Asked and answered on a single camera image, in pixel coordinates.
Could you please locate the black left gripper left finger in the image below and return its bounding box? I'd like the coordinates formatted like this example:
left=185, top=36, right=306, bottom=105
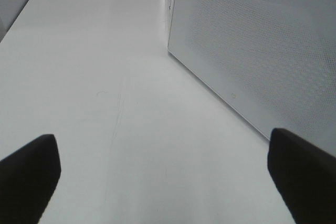
left=1, top=134, right=61, bottom=223

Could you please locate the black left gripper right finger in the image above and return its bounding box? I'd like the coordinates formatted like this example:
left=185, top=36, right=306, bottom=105
left=267, top=129, right=335, bottom=223

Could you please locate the white microwave door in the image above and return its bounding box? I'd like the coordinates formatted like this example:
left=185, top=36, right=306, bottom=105
left=168, top=0, right=335, bottom=155

